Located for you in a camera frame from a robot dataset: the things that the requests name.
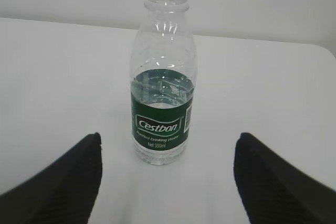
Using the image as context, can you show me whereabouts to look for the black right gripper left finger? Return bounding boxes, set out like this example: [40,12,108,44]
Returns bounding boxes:
[1,133,102,223]

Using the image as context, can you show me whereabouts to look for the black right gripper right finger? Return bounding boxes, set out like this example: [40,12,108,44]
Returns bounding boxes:
[233,133,335,223]

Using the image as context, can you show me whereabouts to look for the clear green-label water bottle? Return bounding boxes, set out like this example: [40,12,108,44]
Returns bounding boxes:
[130,0,197,165]

